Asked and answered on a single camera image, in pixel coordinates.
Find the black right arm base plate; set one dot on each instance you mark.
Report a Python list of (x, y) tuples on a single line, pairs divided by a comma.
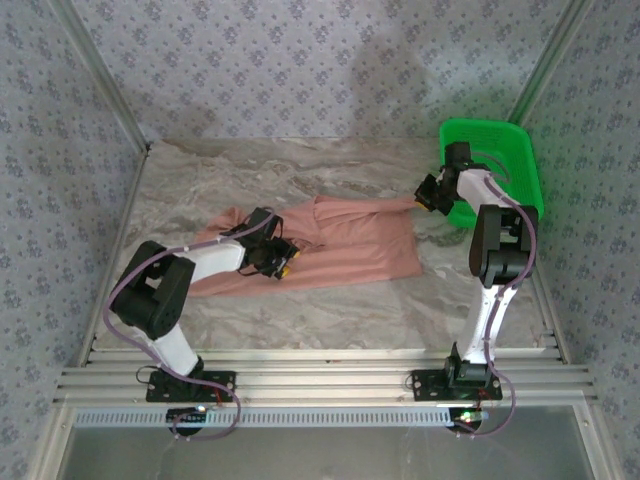
[(430, 382)]

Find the aluminium rail frame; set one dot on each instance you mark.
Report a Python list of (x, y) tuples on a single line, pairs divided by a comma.
[(325, 380)]

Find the green plastic basket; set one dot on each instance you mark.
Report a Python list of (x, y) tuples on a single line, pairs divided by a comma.
[(520, 160)]

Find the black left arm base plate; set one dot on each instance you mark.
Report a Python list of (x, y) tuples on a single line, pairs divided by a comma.
[(220, 378)]

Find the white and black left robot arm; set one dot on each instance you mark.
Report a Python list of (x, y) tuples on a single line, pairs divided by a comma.
[(215, 260)]

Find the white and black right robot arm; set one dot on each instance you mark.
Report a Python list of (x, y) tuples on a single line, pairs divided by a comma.
[(472, 187)]

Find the pink t-shirt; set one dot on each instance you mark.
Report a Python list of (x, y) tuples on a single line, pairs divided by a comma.
[(360, 240)]

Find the grey metal sheet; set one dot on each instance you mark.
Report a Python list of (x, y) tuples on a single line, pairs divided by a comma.
[(325, 450)]

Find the aluminium frame post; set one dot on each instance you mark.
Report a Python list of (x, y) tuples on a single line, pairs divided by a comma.
[(541, 75), (103, 75)]

